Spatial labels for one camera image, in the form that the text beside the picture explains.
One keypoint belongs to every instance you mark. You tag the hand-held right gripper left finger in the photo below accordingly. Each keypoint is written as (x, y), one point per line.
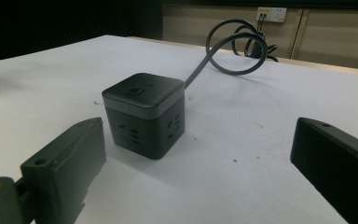
(62, 169)

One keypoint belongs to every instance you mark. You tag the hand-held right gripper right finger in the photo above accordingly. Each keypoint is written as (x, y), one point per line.
(338, 161)

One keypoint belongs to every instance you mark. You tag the black cube power strip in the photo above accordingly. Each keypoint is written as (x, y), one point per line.
(144, 115)

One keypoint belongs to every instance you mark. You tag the white wall socket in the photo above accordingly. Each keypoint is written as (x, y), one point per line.
(271, 14)

